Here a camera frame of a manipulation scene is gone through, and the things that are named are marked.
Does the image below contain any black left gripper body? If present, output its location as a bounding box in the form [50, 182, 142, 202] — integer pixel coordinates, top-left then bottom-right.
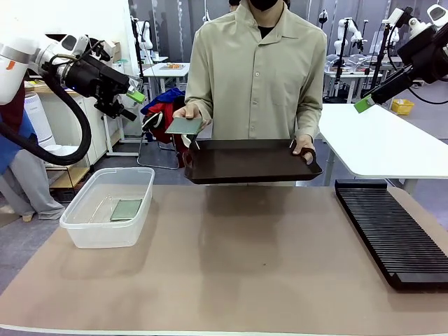
[65, 55, 131, 102]

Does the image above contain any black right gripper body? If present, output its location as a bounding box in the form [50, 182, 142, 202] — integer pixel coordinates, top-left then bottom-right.
[397, 29, 448, 85]

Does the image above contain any green glass plate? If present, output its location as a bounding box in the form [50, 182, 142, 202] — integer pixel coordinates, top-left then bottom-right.
[164, 116, 205, 136]
[109, 198, 144, 223]

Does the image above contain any black serving tray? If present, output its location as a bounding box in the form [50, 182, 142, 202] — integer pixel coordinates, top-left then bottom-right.
[183, 139, 324, 186]

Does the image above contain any person's right forearm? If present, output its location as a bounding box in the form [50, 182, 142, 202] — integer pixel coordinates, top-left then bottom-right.
[184, 52, 215, 120]

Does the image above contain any person's left forearm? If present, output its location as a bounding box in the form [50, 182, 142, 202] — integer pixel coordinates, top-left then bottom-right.
[295, 62, 328, 143]

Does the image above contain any person's right hand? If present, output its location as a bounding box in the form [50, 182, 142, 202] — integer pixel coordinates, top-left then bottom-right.
[171, 105, 204, 123]

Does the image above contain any person's left hand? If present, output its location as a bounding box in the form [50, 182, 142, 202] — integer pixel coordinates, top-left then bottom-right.
[290, 135, 316, 163]

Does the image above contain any yellow plastic bin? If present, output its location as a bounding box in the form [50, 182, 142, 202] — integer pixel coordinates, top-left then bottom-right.
[391, 99, 415, 116]

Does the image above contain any chair with piled clothes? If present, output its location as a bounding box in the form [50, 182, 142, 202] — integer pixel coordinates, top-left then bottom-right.
[136, 87, 192, 171]

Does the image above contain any white cabinet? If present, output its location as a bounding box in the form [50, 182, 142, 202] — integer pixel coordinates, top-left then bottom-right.
[52, 94, 123, 166]

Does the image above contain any white background table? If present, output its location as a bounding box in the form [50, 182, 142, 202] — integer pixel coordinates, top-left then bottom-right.
[142, 62, 190, 95]

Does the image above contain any white side table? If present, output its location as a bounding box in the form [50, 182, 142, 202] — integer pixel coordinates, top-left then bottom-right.
[317, 102, 448, 180]

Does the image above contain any white air purifier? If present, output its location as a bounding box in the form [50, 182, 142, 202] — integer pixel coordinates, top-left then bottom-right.
[23, 92, 57, 148]

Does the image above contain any wooden shelf cart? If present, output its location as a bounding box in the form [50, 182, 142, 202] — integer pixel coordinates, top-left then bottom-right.
[44, 144, 92, 203]

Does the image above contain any clear plastic box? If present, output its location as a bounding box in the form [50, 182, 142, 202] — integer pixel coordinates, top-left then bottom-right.
[59, 167, 156, 250]

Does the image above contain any bystander in blue apron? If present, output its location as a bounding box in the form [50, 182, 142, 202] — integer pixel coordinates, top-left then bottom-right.
[0, 82, 67, 221]

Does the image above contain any person's beige shirt torso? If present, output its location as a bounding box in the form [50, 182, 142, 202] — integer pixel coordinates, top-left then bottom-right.
[184, 3, 328, 141]

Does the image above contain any black slotted PCB rack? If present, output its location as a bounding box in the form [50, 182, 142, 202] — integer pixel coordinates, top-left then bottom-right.
[334, 178, 448, 292]

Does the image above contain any black face mask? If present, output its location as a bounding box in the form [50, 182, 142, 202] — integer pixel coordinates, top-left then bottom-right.
[248, 0, 279, 11]

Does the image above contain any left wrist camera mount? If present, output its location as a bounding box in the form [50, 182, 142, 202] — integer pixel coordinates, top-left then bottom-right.
[87, 38, 117, 63]

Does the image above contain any thick black cable hose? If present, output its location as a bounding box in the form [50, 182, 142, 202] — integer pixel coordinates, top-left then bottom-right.
[0, 69, 93, 166]

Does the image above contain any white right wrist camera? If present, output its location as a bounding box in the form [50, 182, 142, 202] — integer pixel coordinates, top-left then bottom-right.
[381, 7, 414, 29]

